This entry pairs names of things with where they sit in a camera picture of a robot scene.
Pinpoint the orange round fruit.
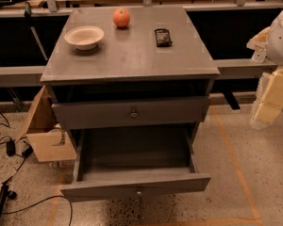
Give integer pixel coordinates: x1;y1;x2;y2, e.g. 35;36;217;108
112;8;130;28

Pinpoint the grey metal rail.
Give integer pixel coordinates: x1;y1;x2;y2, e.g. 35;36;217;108
0;59;277;88

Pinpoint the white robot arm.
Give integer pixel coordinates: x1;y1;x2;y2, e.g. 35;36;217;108
246;10;283;129

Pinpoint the black stand leg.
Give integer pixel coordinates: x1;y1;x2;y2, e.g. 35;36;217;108
0;184;17;219

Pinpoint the white paper bowl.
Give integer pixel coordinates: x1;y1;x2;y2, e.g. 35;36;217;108
64;26;105;51

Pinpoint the grey wooden drawer cabinet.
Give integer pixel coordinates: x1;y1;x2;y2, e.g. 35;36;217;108
40;5;221;203

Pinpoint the closed upper grey drawer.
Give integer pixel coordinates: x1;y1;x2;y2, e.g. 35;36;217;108
52;96;209;130

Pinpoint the black floor cable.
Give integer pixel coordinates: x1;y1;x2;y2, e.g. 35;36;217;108
0;194;74;226

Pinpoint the black power adapter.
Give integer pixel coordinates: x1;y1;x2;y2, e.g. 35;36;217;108
7;140;15;156

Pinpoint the open lower grey drawer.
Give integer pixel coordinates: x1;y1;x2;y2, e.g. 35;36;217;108
61;124;210;202

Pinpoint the brown cardboard box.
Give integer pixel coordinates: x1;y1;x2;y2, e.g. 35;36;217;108
15;87;76;162

